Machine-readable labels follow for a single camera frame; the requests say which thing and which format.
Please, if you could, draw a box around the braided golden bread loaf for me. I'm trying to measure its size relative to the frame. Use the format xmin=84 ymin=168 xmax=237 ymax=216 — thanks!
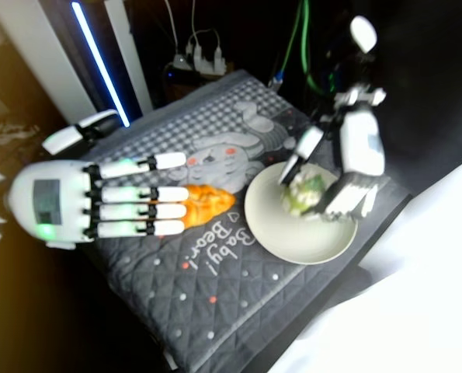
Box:
xmin=183 ymin=183 xmax=237 ymax=228

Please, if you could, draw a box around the green white cupcake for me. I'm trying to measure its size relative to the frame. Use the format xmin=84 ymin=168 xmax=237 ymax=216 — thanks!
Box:
xmin=280 ymin=165 xmax=332 ymax=218

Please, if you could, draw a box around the cream round plate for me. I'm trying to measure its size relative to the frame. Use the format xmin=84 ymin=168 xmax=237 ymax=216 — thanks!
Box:
xmin=244 ymin=162 xmax=359 ymax=266

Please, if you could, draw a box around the blue-white light strip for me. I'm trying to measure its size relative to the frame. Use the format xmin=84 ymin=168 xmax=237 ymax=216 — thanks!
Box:
xmin=71 ymin=1 xmax=131 ymax=128

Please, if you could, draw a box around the white pillar with dark groove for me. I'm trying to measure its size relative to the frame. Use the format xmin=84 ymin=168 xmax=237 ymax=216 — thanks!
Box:
xmin=0 ymin=0 xmax=154 ymax=145

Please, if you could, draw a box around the grey quilt with bear print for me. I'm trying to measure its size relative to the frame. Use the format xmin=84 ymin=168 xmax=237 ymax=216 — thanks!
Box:
xmin=81 ymin=69 xmax=412 ymax=373

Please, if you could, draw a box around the white power strip with plugs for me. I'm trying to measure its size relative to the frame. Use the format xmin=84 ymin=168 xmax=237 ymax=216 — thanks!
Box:
xmin=172 ymin=38 xmax=228 ymax=77

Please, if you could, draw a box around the white panel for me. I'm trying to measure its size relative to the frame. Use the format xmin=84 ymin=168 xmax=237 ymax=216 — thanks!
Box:
xmin=267 ymin=151 xmax=462 ymax=373

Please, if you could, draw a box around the white power cable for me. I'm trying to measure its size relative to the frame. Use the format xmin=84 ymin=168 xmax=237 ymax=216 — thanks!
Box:
xmin=186 ymin=0 xmax=222 ymax=55
xmin=163 ymin=0 xmax=179 ymax=59

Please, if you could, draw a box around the green cable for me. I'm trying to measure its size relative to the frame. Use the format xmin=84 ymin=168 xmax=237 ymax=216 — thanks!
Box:
xmin=277 ymin=0 xmax=332 ymax=95

